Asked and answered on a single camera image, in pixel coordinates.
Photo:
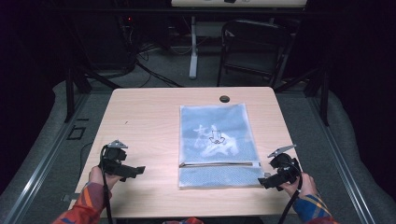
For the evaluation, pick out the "aluminium floor rail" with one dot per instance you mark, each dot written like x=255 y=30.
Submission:
x=345 y=168
x=40 y=174

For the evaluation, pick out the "person's right hand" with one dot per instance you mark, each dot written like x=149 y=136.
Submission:
x=306 y=186

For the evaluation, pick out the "blue mesh zipper bag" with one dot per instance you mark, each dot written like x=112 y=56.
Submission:
x=218 y=124

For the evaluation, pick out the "black metal stand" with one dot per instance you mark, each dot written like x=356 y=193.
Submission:
x=70 y=93
x=324 y=99

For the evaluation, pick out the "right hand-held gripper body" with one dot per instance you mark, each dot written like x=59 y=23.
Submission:
x=285 y=168

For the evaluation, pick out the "person's left hand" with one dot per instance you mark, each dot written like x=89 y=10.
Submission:
x=97 y=177

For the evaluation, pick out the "black folding chair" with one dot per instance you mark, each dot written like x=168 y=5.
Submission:
x=255 y=34

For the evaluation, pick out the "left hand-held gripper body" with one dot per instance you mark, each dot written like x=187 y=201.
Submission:
x=112 y=155

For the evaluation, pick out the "white desk leg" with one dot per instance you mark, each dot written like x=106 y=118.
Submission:
x=193 y=56

